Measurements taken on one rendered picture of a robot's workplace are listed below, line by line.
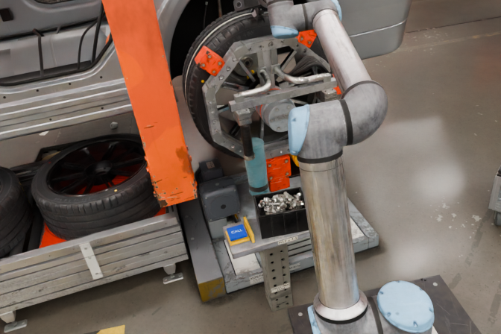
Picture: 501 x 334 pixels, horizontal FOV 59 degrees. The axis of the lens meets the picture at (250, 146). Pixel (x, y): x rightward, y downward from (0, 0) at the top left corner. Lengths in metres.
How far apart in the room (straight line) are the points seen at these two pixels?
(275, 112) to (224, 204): 0.64
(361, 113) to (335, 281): 0.45
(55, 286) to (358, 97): 1.66
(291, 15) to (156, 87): 0.54
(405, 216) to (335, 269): 1.40
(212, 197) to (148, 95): 0.69
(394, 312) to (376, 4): 1.62
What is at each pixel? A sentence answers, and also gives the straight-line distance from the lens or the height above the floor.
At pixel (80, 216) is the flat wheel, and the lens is 2.17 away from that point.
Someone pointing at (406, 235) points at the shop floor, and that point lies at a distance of 2.46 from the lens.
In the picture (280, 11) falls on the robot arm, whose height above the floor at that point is 1.28.
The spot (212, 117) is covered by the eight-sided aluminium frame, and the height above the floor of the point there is 0.85.
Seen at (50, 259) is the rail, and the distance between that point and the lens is 2.20.
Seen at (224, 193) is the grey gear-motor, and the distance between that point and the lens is 2.14.
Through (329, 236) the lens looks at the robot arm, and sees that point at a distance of 1.16.
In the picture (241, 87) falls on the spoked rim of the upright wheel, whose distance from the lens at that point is 1.91.
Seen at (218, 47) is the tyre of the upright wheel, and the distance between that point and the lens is 1.80.
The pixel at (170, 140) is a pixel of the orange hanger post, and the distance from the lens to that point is 1.75.
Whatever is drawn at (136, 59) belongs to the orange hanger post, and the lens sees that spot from 1.61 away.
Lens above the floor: 1.67
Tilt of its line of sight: 31 degrees down
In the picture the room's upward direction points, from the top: 8 degrees counter-clockwise
